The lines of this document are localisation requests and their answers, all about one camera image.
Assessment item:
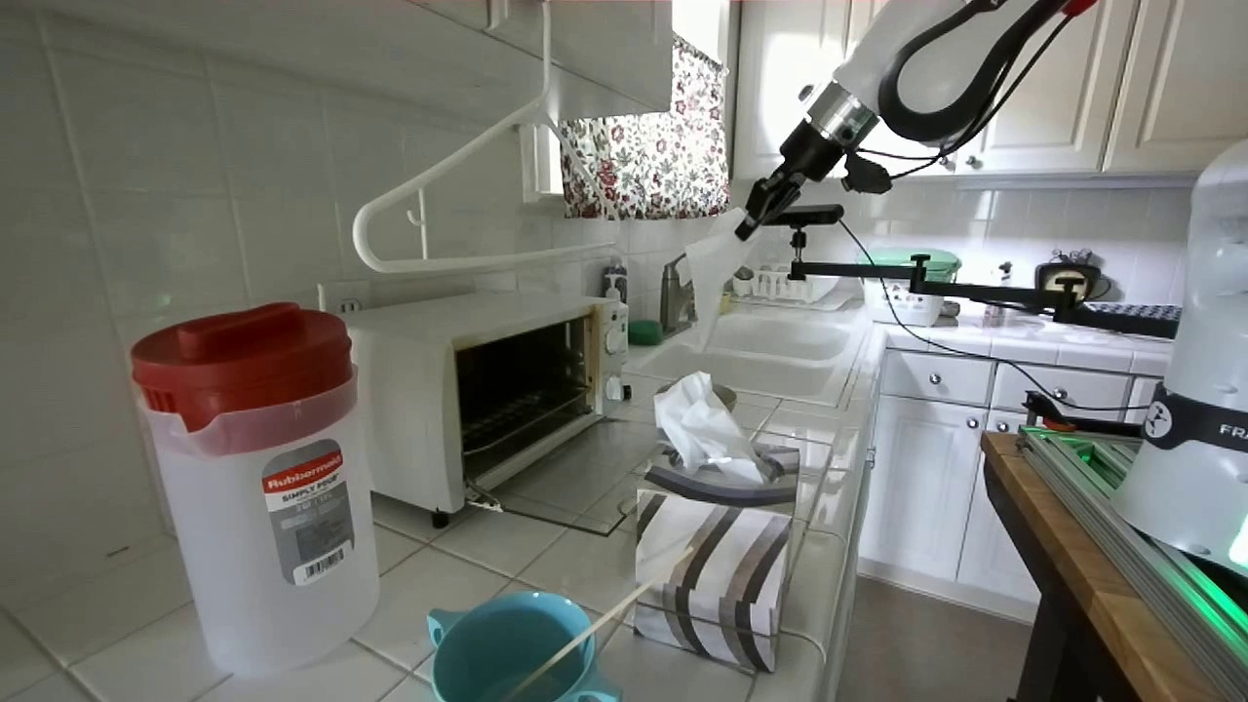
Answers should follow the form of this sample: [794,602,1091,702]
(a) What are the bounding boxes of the floral curtain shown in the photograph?
[558,40,729,218]

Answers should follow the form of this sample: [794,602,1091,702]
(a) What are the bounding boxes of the white wall rack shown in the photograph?
[346,92,596,278]

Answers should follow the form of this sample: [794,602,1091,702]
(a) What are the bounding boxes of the white paper towel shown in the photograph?
[655,372,763,485]

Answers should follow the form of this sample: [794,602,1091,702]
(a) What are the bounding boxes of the white lower cabinets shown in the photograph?
[853,343,1175,616]

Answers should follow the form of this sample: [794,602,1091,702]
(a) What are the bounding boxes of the teal measuring cup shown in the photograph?
[427,593,620,702]

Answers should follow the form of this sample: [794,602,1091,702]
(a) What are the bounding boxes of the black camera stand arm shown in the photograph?
[771,202,1183,338]

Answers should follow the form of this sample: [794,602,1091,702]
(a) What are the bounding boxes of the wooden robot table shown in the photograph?
[982,425,1248,702]

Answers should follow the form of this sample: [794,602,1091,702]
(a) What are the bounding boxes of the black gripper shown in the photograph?
[735,81,876,243]

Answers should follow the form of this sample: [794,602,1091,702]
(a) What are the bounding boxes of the white toaster oven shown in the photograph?
[346,294,649,534]

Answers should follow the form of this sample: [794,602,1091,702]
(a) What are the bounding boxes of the striped bag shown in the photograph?
[633,445,801,676]

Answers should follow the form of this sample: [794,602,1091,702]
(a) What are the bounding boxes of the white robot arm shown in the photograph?
[736,0,1248,572]

